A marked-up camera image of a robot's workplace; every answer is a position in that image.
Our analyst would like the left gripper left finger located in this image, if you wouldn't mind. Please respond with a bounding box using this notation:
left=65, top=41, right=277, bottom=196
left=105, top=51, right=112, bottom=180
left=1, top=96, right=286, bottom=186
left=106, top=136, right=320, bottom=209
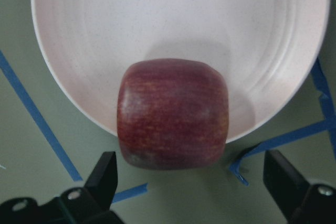
left=85, top=152, right=118, bottom=210

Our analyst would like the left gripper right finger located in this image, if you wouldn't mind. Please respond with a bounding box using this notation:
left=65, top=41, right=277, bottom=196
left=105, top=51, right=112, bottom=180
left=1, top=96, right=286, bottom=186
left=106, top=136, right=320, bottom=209
left=263, top=150, right=310, bottom=220

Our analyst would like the red apple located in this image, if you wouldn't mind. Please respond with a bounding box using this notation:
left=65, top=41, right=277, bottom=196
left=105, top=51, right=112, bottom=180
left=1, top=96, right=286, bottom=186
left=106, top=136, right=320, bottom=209
left=117, top=59, right=229, bottom=170

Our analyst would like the pink plate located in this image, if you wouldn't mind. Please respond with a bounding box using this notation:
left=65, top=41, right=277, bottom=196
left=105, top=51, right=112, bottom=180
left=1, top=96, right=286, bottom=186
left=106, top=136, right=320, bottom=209
left=31, top=0, right=330, bottom=142

